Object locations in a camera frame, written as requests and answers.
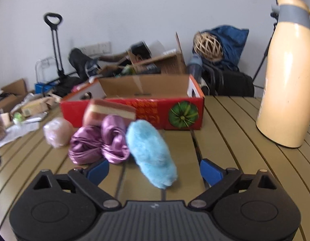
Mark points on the open brown cardboard box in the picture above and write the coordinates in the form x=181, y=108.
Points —
x=170, y=62

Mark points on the layered brown cream block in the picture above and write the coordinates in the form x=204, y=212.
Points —
x=107, y=110

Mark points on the chrome tube frame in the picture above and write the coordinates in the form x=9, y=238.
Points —
x=45, y=59

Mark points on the black suitcase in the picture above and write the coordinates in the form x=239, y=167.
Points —
x=232, y=85

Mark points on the small beige block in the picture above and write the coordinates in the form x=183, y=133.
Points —
x=4, y=120

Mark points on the white wall socket row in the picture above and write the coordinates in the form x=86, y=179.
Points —
x=94, y=48

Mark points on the black hand trolley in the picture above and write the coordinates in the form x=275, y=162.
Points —
x=53, y=30

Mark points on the purple satin cloth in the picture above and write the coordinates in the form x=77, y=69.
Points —
x=112, y=135

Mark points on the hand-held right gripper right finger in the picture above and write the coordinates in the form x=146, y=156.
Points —
x=211, y=173

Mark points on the pale yellow carton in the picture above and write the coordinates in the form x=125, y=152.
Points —
x=34, y=107

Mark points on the white paper sheet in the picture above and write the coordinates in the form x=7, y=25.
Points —
x=17, y=133

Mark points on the rattan ball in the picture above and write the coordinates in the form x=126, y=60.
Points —
x=207, y=46

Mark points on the blue fabric bag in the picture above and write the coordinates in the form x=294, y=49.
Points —
x=232, y=42

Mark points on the blue bottle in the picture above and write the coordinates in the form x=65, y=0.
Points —
x=195, y=67

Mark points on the small green white object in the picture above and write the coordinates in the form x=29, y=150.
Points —
x=17, y=118

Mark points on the small brown cardboard box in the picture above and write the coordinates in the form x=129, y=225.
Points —
x=9, y=98

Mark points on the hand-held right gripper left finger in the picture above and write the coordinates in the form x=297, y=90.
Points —
x=98, y=172

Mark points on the yellow thermos jug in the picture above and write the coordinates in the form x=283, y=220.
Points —
x=287, y=80

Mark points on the black duffel bag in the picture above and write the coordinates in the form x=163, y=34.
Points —
x=78, y=60

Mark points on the red cardboard box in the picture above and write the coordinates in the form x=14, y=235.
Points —
x=150, y=110

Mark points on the light blue fluffy duster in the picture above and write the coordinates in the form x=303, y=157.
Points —
x=150, y=150

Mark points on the blue box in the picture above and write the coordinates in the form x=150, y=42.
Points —
x=43, y=88

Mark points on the white round sponge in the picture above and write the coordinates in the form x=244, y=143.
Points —
x=58, y=131

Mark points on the tan folding table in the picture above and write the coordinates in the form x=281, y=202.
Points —
x=232, y=143

